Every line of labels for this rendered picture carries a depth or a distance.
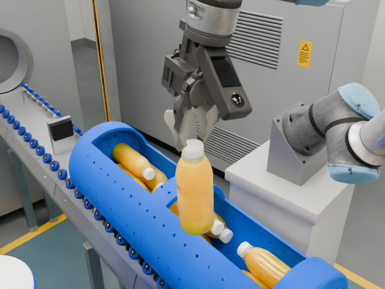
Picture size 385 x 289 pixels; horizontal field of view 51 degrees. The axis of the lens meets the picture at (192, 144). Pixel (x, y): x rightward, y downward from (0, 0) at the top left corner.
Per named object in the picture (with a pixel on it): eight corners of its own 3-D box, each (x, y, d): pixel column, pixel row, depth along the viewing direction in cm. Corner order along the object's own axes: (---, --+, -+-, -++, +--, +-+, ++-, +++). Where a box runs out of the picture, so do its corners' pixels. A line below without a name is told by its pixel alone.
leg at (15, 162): (36, 225, 271) (15, 145, 239) (39, 230, 267) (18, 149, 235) (28, 229, 268) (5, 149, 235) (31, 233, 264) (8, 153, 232)
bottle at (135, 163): (106, 155, 141) (135, 179, 128) (117, 138, 141) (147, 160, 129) (120, 161, 146) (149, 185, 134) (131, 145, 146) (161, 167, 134)
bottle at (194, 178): (200, 207, 85) (197, 135, 74) (221, 226, 80) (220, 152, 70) (172, 222, 82) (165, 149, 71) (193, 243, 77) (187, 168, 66)
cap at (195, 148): (195, 143, 73) (195, 134, 72) (208, 152, 70) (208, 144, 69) (177, 151, 71) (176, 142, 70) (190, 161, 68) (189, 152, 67)
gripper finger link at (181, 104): (187, 125, 68) (203, 79, 64) (193, 131, 67) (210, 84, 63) (165, 127, 65) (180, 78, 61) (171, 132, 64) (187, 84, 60)
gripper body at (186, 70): (194, 82, 72) (208, 16, 65) (224, 106, 67) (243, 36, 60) (158, 88, 67) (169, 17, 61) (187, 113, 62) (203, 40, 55)
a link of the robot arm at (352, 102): (340, 108, 118) (380, 86, 108) (344, 148, 112) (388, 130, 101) (310, 93, 113) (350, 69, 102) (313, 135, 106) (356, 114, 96)
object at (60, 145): (74, 145, 181) (69, 114, 173) (78, 149, 179) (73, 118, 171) (52, 153, 176) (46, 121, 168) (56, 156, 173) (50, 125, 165)
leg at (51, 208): (56, 216, 279) (38, 138, 246) (59, 221, 275) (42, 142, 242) (48, 219, 275) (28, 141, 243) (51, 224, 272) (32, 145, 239)
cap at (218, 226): (208, 228, 108) (212, 232, 107) (217, 217, 109) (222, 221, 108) (212, 234, 111) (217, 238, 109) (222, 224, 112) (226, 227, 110)
